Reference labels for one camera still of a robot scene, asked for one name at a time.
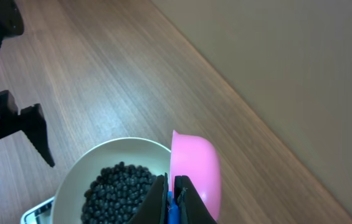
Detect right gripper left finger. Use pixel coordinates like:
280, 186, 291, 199
128, 173, 168, 224

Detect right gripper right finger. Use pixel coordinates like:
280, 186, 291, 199
174, 175, 217, 224

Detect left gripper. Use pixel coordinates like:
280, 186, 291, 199
0, 90, 55, 167

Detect pink scoop blue handle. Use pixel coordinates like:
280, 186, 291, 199
168, 131, 221, 223

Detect black beans in bowl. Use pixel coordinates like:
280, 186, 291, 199
80, 161, 156, 224

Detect white bowl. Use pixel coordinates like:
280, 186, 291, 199
50, 137, 171, 224

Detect white digital kitchen scale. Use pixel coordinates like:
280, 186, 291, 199
20, 197, 55, 224

